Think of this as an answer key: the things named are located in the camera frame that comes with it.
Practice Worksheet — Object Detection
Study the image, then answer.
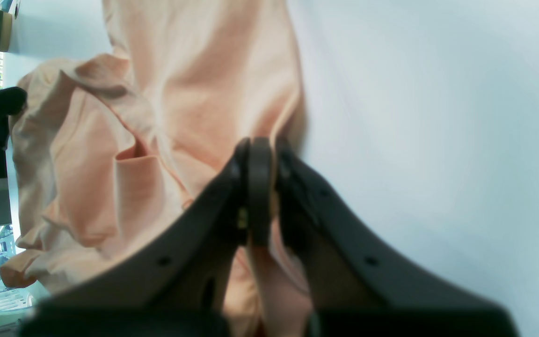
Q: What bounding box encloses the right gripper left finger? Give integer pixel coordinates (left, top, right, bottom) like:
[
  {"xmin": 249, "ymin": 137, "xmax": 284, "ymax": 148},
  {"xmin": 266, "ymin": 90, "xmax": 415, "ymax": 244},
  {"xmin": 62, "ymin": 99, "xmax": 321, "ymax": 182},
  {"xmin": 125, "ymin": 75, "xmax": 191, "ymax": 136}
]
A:
[{"xmin": 18, "ymin": 137, "xmax": 272, "ymax": 337}]

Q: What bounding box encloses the peach T-shirt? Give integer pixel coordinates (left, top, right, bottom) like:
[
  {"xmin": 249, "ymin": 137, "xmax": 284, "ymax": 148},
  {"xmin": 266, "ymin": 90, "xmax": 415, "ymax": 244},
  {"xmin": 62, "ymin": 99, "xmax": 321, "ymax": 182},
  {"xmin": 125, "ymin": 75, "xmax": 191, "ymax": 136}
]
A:
[{"xmin": 0, "ymin": 0, "xmax": 313, "ymax": 337}]

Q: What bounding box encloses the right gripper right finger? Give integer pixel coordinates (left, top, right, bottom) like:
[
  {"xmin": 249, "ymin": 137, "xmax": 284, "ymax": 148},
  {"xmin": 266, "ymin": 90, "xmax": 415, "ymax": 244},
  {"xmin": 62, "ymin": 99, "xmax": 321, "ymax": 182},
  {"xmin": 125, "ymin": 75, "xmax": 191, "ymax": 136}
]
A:
[{"xmin": 277, "ymin": 140, "xmax": 517, "ymax": 337}]

